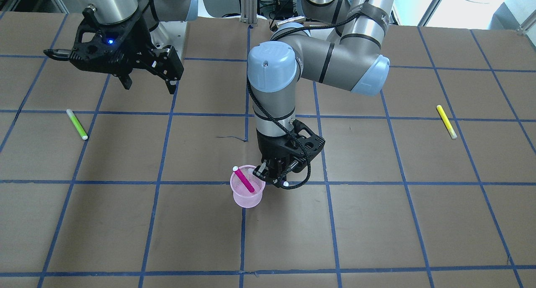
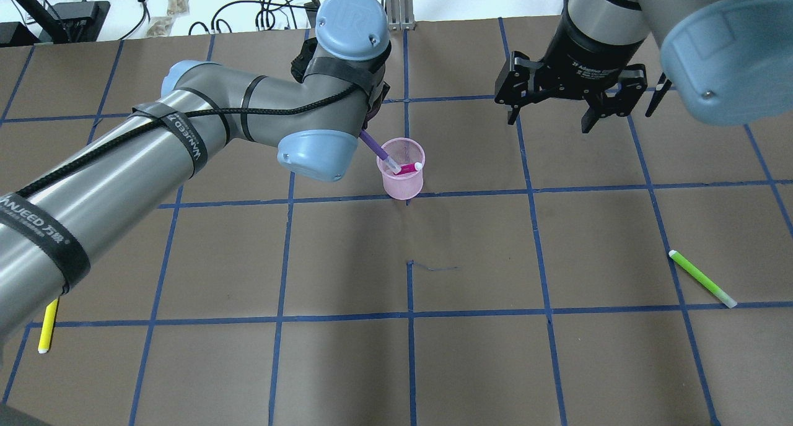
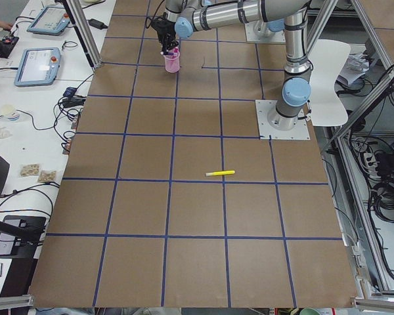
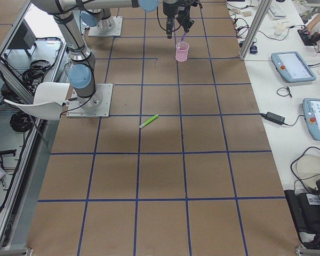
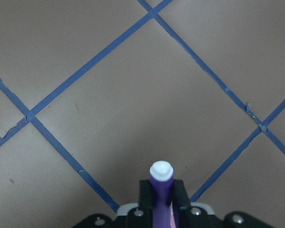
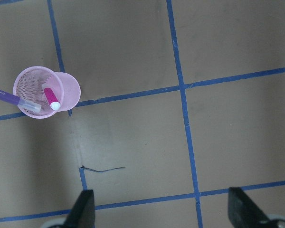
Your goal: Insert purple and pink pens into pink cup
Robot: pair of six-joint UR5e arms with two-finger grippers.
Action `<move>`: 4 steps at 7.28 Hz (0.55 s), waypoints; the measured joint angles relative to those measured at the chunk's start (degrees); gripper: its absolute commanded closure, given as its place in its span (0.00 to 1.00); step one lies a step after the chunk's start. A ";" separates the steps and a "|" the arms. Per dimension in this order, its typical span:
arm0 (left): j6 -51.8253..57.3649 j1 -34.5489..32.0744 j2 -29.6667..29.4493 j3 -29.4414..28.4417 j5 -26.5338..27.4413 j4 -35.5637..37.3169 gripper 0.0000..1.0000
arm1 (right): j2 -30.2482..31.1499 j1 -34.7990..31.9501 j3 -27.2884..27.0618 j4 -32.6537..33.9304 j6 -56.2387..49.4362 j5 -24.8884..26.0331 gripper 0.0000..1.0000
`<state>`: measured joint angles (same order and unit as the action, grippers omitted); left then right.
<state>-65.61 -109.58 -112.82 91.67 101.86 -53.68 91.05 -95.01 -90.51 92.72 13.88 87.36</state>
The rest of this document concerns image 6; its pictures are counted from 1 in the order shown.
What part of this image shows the pink mesh cup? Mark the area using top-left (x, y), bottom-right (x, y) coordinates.
top-left (13, 66), bottom-right (81, 119)

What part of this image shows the purple marker pen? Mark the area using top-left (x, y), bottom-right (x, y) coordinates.
top-left (0, 90), bottom-right (41, 113)

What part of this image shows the pink marker pen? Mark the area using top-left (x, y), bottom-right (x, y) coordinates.
top-left (42, 84), bottom-right (60, 111)

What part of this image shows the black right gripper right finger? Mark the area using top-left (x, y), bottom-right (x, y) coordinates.
top-left (228, 187), bottom-right (271, 228)

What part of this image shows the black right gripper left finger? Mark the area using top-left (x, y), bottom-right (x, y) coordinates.
top-left (64, 190), bottom-right (95, 228)

